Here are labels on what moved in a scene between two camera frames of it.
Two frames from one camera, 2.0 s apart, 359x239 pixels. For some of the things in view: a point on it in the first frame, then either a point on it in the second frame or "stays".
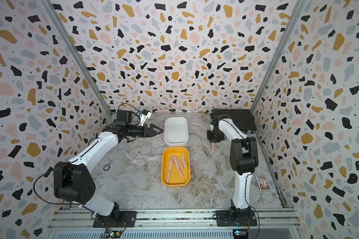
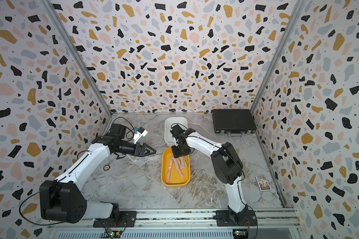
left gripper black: x=150 y=131 -> x=136 y=150
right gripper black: x=219 y=138 -> x=175 y=155
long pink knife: x=177 y=166 stays
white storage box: x=176 y=131 stays
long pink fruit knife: x=169 y=168 stays
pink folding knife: x=176 y=162 stays
